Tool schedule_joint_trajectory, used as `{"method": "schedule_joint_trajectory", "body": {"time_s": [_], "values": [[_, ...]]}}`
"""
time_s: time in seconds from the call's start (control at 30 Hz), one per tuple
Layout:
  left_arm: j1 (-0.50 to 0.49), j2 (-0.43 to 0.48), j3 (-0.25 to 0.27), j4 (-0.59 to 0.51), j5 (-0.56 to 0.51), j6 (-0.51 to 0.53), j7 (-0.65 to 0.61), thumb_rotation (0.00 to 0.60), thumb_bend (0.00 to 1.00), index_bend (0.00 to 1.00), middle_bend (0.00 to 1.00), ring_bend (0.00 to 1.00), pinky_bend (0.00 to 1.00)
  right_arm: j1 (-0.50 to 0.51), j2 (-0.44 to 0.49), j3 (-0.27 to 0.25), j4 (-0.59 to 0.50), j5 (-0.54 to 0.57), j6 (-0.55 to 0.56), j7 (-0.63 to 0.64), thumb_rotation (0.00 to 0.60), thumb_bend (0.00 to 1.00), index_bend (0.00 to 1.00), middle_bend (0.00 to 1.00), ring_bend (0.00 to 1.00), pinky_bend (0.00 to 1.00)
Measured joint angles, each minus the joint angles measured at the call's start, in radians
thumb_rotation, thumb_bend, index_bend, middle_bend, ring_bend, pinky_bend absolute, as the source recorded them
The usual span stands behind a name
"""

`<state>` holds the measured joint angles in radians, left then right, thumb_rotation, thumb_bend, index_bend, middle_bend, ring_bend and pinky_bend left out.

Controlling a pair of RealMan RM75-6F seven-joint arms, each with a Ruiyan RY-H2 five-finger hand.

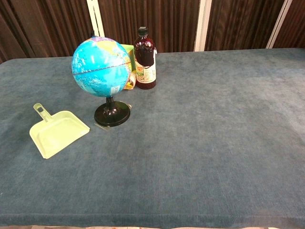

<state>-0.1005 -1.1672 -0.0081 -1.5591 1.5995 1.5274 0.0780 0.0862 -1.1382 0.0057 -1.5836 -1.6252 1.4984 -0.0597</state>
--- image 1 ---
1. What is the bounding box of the white partition post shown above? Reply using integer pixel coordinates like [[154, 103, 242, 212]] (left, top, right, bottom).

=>
[[86, 0, 106, 38], [265, 0, 293, 50], [193, 0, 213, 52]]

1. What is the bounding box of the dark glass bottle with label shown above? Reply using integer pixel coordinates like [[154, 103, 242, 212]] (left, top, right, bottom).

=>
[[133, 26, 157, 90]]

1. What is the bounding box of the blue globe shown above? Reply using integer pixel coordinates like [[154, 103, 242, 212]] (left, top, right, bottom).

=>
[[71, 30, 133, 127]]

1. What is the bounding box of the blue tablecloth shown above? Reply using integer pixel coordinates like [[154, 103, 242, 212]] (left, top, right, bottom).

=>
[[0, 47, 305, 228]]

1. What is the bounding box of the brown ribbed wall panel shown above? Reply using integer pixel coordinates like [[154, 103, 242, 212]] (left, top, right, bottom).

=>
[[273, 0, 305, 49], [204, 0, 285, 52], [0, 0, 94, 64], [98, 0, 201, 53]]

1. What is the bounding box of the light green plastic dustpan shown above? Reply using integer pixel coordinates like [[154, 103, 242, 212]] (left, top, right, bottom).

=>
[[29, 103, 91, 160]]

